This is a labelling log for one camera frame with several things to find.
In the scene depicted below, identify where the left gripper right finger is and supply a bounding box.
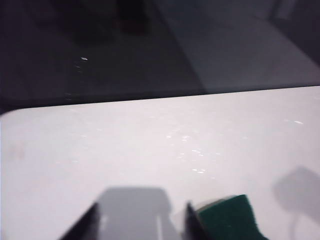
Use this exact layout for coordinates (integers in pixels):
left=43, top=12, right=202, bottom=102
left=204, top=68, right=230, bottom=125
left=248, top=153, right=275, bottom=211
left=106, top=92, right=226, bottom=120
left=185, top=201, right=210, bottom=240

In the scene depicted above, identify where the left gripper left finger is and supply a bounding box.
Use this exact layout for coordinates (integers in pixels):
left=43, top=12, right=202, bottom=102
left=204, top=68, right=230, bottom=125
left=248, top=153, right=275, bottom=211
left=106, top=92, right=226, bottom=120
left=59, top=201, right=101, bottom=240

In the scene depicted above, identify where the green and yellow sponge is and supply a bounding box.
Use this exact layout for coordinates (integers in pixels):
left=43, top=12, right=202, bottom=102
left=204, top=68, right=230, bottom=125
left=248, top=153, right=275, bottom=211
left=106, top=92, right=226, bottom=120
left=194, top=193, right=269, bottom=240

